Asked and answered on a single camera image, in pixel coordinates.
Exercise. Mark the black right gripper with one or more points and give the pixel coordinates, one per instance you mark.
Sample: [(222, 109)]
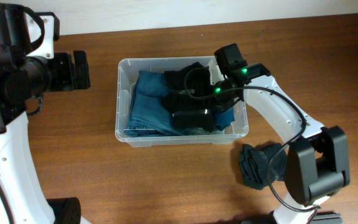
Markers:
[(219, 102)]

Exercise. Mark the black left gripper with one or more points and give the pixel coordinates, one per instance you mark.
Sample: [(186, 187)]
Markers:
[(64, 71)]

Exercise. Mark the black garment with tape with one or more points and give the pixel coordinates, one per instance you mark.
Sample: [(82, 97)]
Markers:
[(188, 113)]

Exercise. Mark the dark blue jeans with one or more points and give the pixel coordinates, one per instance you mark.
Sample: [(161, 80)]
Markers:
[(147, 115)]

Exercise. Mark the teal blue shirt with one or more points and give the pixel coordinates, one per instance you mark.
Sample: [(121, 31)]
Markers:
[(222, 120)]

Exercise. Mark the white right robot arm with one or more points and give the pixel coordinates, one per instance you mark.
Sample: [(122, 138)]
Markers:
[(317, 157)]

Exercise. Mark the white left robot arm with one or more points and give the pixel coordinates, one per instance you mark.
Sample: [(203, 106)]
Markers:
[(21, 197)]

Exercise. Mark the light blue folded jeans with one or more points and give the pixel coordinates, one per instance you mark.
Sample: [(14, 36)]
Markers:
[(200, 131)]

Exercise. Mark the dark green-black folded garment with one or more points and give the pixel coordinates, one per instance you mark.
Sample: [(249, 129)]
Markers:
[(253, 164)]

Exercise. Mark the clear plastic storage bin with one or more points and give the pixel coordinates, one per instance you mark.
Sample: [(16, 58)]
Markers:
[(128, 72)]

